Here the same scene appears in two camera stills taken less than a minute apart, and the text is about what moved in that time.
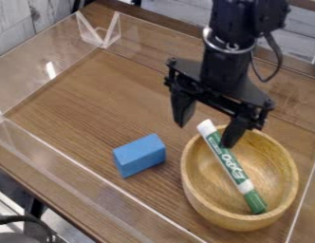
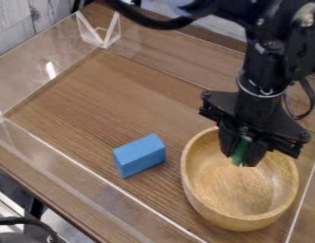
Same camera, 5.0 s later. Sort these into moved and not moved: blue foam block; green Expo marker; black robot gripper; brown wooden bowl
Moved: black robot gripper; green Expo marker
Not moved: blue foam block; brown wooden bowl
